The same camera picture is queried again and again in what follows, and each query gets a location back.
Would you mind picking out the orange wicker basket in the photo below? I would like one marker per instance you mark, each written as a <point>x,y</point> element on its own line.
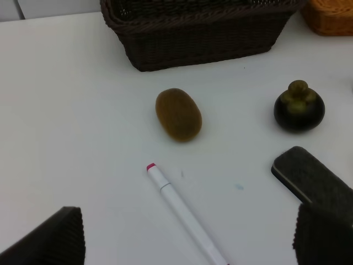
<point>329,17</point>

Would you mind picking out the black felt board eraser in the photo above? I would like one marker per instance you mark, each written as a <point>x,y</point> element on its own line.
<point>311,181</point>

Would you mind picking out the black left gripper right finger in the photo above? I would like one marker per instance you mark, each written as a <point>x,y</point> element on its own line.
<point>321,238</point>

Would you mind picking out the brown kiwi fruit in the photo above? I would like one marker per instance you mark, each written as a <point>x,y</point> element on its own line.
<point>178,114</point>

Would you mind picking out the dark brown wicker basket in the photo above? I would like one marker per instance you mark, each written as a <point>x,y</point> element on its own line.
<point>157,35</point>

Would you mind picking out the dark purple mangosteen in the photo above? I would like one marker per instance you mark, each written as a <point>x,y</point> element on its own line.
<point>299,108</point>

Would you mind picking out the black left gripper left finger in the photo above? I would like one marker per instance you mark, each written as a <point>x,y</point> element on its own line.
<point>58,240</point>

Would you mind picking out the white marker pink cap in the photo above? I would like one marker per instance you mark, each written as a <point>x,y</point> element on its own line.
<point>185,216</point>

